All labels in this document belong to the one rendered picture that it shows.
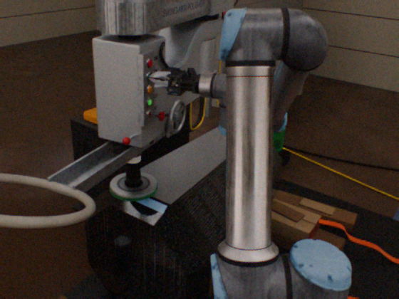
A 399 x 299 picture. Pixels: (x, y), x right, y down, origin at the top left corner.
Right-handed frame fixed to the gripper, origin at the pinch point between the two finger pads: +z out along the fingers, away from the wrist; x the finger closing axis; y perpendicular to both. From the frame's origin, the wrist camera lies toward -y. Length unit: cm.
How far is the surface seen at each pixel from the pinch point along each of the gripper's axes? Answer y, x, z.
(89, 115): -83, 60, 91
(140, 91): 4.0, 4.8, 3.6
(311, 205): -141, 135, -56
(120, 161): 11.9, 32.1, 10.6
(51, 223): 68, 19, -3
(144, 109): 4.0, 11.8, 2.6
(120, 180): -6, 53, 23
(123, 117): 2.6, 17.0, 12.8
